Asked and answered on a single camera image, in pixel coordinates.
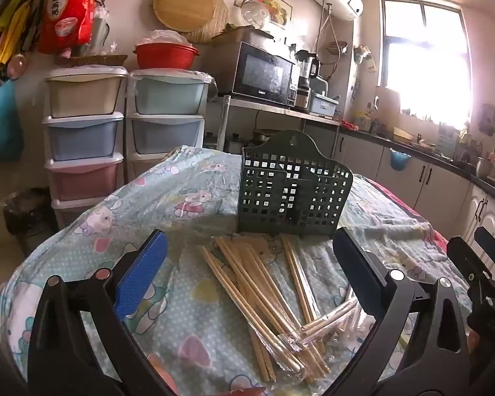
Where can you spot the grey utensil holder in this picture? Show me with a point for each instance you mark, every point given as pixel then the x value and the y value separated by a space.
pixel 447 140

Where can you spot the drawer tower with beige drawer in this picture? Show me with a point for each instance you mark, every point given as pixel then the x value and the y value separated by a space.
pixel 84 154

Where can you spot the set of wooden chopsticks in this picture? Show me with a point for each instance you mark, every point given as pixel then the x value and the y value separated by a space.
pixel 268 326

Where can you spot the window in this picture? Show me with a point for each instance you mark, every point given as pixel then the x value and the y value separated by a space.
pixel 425 57

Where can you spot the pink plastic drawer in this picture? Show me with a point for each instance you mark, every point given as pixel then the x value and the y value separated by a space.
pixel 82 183

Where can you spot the fruit wall picture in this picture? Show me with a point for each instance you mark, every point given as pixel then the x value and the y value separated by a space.
pixel 278 6

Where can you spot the printed cartoon blanket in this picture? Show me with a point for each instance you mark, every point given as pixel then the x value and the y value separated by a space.
pixel 189 317

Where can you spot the black blender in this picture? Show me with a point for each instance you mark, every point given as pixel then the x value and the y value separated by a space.
pixel 307 70

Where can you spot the periwinkle plastic drawer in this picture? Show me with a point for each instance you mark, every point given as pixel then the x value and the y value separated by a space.
pixel 82 142

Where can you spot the clear plastic bag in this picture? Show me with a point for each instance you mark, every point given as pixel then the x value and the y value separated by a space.
pixel 167 37

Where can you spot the red cloth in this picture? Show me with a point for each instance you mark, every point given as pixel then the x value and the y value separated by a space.
pixel 348 124

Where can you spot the yellow hanging cloths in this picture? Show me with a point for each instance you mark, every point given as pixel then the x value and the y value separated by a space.
pixel 14 20

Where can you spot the grey-blue plastic drawer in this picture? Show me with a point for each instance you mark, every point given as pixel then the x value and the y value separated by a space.
pixel 165 138

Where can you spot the round woven mat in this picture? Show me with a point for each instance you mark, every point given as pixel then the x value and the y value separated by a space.
pixel 218 20

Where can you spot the red shopping bag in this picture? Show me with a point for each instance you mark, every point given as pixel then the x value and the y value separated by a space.
pixel 66 8

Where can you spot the small wall fan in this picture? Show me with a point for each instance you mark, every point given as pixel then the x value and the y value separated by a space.
pixel 487 119

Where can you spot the steel cup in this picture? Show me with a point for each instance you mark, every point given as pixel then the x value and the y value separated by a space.
pixel 482 167

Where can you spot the green plastic utensil basket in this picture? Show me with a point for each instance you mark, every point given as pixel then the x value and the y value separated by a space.
pixel 272 214

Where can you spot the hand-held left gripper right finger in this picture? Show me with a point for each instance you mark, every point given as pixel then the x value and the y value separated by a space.
pixel 361 272

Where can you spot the hanging metal strainer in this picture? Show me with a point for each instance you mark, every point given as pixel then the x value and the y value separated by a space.
pixel 337 47

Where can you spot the blue hanging pouch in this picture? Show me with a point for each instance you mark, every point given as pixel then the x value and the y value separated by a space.
pixel 400 160

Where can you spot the metal shelf rack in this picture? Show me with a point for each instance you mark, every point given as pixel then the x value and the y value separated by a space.
pixel 272 109

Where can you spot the red plastic basin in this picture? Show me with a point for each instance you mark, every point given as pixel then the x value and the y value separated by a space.
pixel 165 57

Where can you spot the grey-green appliance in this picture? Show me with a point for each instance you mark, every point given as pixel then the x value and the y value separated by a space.
pixel 321 84

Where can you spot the large steel pot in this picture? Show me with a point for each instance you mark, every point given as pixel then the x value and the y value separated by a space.
pixel 266 135

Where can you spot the blue-grey plastic dish box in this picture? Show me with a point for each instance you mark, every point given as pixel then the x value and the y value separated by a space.
pixel 324 105

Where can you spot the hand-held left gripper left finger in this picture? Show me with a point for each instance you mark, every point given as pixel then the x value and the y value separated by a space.
pixel 142 272

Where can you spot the white kitchen cabinets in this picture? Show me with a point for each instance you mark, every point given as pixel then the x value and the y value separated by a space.
pixel 437 181

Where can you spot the grey-green plastic cup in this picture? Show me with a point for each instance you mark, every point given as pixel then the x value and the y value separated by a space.
pixel 100 29

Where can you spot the light green wall holder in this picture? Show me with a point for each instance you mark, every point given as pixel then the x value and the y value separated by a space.
pixel 363 54

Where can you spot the black microwave oven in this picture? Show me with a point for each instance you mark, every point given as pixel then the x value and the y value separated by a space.
pixel 262 74

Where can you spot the wicker basket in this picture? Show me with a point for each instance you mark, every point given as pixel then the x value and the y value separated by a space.
pixel 90 60

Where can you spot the teal hanging bag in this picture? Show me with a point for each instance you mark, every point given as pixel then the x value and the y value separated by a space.
pixel 2 123

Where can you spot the clear round plastic cover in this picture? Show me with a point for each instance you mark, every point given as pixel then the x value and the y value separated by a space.
pixel 255 14

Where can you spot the aqua plastic drawer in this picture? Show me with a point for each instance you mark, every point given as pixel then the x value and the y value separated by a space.
pixel 169 99

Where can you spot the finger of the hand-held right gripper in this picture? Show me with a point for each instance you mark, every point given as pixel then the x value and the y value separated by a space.
pixel 470 262
pixel 493 247

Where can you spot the grey metal container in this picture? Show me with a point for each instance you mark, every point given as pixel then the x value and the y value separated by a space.
pixel 247 35

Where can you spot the pink blanket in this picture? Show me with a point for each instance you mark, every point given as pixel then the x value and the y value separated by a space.
pixel 400 198

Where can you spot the beige plastic drawer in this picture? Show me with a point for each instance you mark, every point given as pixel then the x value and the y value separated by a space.
pixel 82 99

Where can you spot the round bamboo board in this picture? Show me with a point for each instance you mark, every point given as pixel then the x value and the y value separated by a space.
pixel 183 6

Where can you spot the drawer tower with aqua drawer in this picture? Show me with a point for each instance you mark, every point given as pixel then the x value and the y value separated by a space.
pixel 169 115

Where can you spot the black trash bin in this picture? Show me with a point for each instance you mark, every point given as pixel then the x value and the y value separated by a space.
pixel 27 218

